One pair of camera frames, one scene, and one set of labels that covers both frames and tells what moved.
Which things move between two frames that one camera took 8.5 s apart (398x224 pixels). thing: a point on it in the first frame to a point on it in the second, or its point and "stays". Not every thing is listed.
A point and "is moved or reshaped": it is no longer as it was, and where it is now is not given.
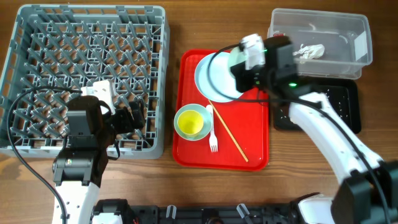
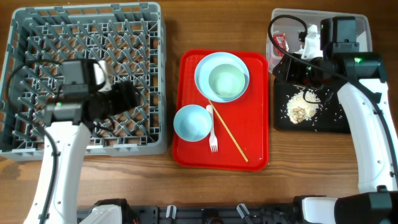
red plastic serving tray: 238,139 stays
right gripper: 239,71 to 289,71
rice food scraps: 328,97 is moved or reshaped
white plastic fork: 212,140 stays
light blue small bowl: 192,122 stays
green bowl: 236,56 to 227,81
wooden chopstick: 231,134 stays
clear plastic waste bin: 328,44 stays
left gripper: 128,124 to 127,99
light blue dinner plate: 215,79 stays
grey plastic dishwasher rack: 73,45 stays
